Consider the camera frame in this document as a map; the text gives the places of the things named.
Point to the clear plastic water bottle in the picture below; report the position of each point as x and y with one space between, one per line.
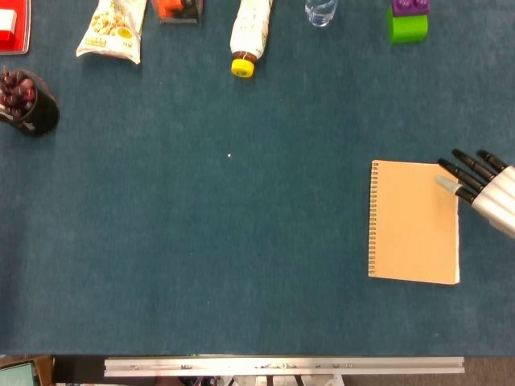
320 12

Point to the green toy block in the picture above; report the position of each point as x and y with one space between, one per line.
406 29

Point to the white snack bag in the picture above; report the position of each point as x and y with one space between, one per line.
110 28

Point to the teal felt table cloth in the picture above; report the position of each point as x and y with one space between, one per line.
201 221

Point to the teal screen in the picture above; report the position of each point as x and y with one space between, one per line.
16 374

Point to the black cup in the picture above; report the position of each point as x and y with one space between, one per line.
44 116

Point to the white bottle with yellow cap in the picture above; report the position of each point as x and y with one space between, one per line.
249 32

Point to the dark red grapes bunch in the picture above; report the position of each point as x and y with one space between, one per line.
18 94

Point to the purple toy block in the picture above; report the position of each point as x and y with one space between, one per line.
410 6

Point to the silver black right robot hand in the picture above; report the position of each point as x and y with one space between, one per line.
497 197

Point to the red tray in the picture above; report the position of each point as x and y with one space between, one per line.
23 24

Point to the orange item in clear box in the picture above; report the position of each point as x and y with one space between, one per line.
175 10

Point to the kraft cover spiral notebook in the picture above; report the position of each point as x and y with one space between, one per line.
414 229

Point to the white and red box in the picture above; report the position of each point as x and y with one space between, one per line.
7 24

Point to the aluminium profile rail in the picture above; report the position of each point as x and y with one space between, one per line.
281 366

